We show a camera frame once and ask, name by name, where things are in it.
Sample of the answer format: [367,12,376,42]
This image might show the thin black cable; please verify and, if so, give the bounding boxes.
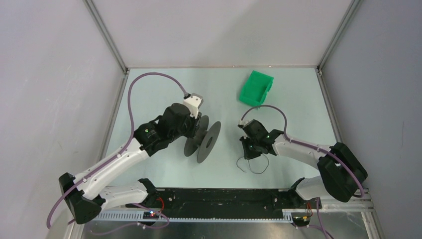
[236,154,270,175]

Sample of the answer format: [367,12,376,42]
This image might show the black cable spool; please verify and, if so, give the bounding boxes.
[184,115,221,164]

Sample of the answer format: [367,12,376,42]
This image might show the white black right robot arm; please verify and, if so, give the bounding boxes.
[238,119,368,208]

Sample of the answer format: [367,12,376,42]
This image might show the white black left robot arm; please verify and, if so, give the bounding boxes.
[59,103,202,224]

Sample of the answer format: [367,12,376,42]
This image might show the green plastic bin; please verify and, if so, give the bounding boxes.
[238,70,274,107]

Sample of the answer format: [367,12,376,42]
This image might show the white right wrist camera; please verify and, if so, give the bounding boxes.
[237,120,249,129]

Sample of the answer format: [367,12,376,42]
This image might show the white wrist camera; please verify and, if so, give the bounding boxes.
[237,120,249,129]
[183,93,203,119]

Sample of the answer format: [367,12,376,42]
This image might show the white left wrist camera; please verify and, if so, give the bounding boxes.
[183,93,203,119]

